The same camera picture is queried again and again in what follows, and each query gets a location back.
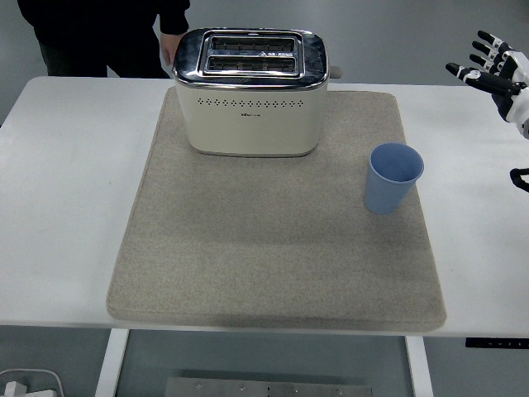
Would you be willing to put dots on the person's hand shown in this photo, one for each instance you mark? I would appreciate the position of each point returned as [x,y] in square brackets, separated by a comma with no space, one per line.
[168,49]

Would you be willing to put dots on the blue plastic cup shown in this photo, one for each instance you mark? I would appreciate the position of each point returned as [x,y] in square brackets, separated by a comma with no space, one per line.
[388,190]

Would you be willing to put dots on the person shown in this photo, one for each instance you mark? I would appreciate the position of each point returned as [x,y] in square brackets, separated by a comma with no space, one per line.
[95,29]

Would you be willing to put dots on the cream and chrome toaster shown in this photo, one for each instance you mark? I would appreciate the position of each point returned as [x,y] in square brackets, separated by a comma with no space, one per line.
[252,120]

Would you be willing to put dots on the white plastic tray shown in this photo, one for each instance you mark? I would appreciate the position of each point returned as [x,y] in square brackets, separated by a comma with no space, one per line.
[45,378]

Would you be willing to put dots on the black table control panel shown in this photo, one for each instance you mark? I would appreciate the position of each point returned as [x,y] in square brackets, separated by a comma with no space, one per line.
[496,342]

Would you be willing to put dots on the white table leg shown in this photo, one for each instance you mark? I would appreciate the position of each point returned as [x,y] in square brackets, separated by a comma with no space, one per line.
[111,364]
[419,368]

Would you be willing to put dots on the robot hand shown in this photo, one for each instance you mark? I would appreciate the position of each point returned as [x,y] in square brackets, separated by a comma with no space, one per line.
[514,103]

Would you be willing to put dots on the beige felt mat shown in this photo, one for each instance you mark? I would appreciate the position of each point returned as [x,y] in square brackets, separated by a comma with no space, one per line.
[256,248]

